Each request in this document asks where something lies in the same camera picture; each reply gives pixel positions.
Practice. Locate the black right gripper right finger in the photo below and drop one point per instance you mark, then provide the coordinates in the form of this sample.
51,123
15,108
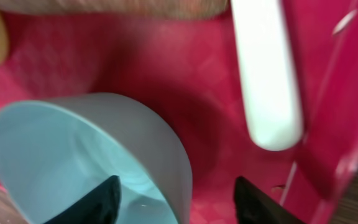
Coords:
255,207

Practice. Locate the white plastic spoon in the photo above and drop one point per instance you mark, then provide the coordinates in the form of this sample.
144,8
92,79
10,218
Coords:
268,77

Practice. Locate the red serving tray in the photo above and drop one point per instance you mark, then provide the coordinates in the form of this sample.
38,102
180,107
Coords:
187,72

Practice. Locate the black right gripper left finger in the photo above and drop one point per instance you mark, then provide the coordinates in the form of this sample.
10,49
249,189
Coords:
99,206

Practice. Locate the light blue bowl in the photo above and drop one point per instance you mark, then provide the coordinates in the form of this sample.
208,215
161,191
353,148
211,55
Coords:
54,152

